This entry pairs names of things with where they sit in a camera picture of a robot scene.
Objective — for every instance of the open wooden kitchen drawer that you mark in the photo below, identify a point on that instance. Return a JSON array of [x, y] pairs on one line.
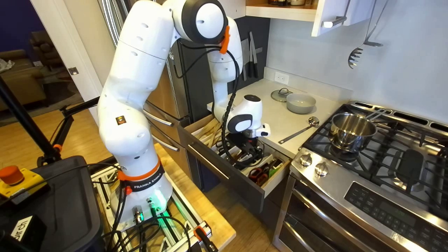
[[209, 168]]

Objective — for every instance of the wall knife rack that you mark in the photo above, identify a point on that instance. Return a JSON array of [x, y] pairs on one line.
[[250, 55]]

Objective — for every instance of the white drawer organizer tray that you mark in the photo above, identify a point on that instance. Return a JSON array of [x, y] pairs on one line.
[[225, 155]]

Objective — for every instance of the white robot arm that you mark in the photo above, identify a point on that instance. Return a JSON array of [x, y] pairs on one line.
[[204, 22]]

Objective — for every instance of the white wall outlet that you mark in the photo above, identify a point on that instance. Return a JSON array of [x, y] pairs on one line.
[[282, 77]]

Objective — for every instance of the white upper cabinet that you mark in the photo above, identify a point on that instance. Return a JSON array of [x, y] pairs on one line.
[[325, 15]]

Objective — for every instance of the round pot lid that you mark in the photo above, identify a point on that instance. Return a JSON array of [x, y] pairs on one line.
[[281, 94]]

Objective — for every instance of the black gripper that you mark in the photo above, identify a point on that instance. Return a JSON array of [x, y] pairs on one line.
[[247, 144]]

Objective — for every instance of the stainless steel refrigerator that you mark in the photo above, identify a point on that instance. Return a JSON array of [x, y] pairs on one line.
[[163, 102]]

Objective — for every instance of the stainless steel pot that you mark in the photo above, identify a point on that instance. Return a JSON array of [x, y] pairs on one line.
[[351, 132]]

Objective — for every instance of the red handled scissors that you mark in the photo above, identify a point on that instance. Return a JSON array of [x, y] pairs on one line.
[[258, 175]]

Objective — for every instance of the black tripod stand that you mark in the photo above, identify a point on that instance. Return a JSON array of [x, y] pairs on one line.
[[51, 150]]

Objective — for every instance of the red emergency stop button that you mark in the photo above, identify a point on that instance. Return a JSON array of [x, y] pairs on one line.
[[12, 175]]

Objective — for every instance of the stainless steel oven range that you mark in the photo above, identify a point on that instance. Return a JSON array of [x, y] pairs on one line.
[[390, 196]]

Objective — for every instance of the grey bowl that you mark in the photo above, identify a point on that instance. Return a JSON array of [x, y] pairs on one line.
[[302, 104]]

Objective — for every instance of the wooden table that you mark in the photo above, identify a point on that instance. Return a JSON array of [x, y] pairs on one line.
[[223, 231]]

